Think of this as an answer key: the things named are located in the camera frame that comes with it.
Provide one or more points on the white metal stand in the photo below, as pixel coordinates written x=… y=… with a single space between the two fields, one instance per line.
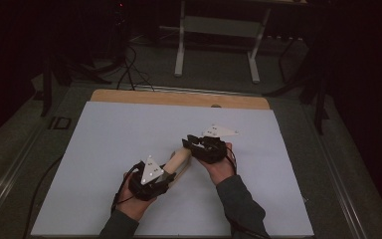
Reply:
x=179 y=49

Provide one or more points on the black metal stand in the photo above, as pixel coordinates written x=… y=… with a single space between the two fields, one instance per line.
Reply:
x=320 y=99

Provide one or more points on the wooden table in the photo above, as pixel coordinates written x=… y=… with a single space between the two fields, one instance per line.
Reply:
x=179 y=99

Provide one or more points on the person's right hand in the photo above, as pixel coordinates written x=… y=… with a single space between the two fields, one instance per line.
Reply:
x=222 y=171

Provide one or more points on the person's left hand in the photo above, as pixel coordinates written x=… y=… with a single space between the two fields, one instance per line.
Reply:
x=134 y=205

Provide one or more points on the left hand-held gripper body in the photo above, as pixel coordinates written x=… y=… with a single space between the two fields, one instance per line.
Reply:
x=151 y=171

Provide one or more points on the black tripod stand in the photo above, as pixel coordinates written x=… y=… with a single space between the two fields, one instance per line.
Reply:
x=48 y=83

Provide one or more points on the aluminium floor rail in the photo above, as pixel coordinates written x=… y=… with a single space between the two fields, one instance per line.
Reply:
x=341 y=186
x=6 y=179

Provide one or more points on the white table cover sheet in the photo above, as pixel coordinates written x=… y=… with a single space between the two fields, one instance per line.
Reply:
x=112 y=139

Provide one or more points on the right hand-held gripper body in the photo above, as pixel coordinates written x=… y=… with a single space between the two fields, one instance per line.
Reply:
x=212 y=149

